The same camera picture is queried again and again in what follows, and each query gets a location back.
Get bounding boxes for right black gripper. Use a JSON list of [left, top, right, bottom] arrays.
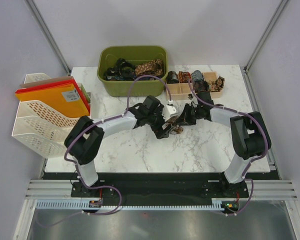
[[176, 103, 203, 126]]

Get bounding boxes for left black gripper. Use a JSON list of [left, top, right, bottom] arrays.
[[146, 104, 174, 139]]

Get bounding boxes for brown cat pattern tie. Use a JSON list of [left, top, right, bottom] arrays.
[[166, 116, 184, 135]]

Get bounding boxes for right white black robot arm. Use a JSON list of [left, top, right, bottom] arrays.
[[175, 91, 272, 197]]

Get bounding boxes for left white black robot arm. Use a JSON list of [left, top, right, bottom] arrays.
[[64, 95, 178, 197]]

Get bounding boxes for black ties in bin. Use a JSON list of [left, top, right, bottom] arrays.
[[103, 58, 137, 81]]

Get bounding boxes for wooden compartment tray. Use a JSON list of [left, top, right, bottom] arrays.
[[164, 71, 223, 101]]

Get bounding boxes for dark patterned rolled tie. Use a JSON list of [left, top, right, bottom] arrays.
[[192, 80, 209, 93]]

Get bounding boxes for brown patterned loose tie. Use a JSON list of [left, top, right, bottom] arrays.
[[207, 76, 225, 92]]

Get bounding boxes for red patterned rolled tie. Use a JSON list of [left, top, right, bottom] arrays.
[[178, 71, 192, 84]]

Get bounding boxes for grey blue rolled tie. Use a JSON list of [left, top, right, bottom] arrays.
[[191, 70, 205, 83]]

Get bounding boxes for black rolled tie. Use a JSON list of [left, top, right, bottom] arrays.
[[166, 70, 179, 84]]

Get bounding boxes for brown patterned tie in bin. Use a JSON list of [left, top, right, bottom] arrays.
[[134, 58, 164, 77]]

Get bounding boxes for olive green plastic bin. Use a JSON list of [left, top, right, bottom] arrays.
[[97, 45, 168, 97]]

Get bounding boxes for orange folder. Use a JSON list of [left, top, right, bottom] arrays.
[[15, 83, 90, 118]]

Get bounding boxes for red folder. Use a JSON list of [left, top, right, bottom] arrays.
[[15, 76, 91, 104]]

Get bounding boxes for white plastic file rack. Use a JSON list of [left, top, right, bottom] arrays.
[[12, 73, 80, 159]]

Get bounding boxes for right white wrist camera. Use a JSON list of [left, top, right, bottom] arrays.
[[188, 93, 196, 101]]

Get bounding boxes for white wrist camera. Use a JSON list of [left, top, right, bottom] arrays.
[[162, 100, 179, 121], [188, 93, 196, 101]]

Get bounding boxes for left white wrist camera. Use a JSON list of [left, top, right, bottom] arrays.
[[162, 100, 179, 121]]

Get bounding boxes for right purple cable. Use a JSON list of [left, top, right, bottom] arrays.
[[187, 79, 270, 217]]

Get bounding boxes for purple cable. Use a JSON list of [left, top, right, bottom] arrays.
[[36, 74, 173, 227], [187, 79, 270, 217]]

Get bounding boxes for right aluminium corner post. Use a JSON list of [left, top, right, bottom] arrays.
[[243, 0, 290, 74]]

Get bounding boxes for aluminium corner post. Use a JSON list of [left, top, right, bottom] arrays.
[[243, 0, 290, 74], [24, 0, 72, 76]]

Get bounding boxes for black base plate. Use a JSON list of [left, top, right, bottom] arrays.
[[71, 173, 249, 206]]

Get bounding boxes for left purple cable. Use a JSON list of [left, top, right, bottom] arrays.
[[36, 74, 173, 227]]

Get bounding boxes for white slotted cable duct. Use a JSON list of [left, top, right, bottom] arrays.
[[35, 199, 239, 211]]

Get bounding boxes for aluminium rail frame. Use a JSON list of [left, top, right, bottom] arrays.
[[25, 180, 297, 201]]

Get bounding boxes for left aluminium corner post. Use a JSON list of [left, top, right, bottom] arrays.
[[24, 0, 72, 76]]

